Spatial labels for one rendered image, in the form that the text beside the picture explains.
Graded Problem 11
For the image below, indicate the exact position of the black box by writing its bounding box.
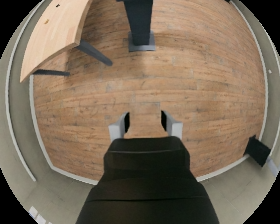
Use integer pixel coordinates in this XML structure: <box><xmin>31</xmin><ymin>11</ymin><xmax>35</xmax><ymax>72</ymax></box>
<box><xmin>243</xmin><ymin>134</ymin><xmax>273</xmax><ymax>168</ymax></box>

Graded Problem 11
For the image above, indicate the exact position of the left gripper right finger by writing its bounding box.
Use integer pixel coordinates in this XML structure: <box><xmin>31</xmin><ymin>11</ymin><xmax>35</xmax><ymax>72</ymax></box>
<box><xmin>160</xmin><ymin>109</ymin><xmax>184</xmax><ymax>140</ymax></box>

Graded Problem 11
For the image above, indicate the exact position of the white paper sheet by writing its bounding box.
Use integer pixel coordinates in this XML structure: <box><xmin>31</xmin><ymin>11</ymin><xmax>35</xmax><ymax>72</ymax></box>
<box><xmin>35</xmin><ymin>213</ymin><xmax>47</xmax><ymax>224</ymax></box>
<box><xmin>28</xmin><ymin>206</ymin><xmax>39</xmax><ymax>218</ymax></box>

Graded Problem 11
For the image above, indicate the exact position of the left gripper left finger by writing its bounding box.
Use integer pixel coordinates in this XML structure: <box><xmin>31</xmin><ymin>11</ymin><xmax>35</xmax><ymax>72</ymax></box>
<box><xmin>108</xmin><ymin>111</ymin><xmax>131</xmax><ymax>141</ymax></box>

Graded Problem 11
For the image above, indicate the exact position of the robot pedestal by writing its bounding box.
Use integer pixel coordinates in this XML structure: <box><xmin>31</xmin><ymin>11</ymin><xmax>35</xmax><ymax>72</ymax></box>
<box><xmin>117</xmin><ymin>0</ymin><xmax>157</xmax><ymax>53</ymax></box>

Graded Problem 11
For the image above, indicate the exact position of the wooden table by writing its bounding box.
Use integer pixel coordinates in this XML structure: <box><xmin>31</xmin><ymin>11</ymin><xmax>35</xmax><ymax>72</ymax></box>
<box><xmin>19</xmin><ymin>0</ymin><xmax>114</xmax><ymax>84</ymax></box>

